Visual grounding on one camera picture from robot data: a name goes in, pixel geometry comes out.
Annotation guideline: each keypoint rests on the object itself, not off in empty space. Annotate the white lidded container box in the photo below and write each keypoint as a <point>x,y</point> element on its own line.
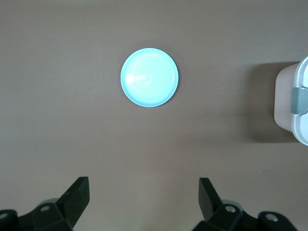
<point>284,96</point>

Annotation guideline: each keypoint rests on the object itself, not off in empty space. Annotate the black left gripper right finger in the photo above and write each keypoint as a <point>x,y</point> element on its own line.
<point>209,202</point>

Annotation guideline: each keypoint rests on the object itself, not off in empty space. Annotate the light blue round plate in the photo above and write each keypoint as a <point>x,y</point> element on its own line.
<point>149,77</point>

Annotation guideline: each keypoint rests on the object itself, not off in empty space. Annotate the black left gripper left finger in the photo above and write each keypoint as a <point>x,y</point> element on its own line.
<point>72,199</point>

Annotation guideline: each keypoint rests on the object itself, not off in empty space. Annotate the brown table cover mat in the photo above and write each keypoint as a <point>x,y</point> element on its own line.
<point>72,120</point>

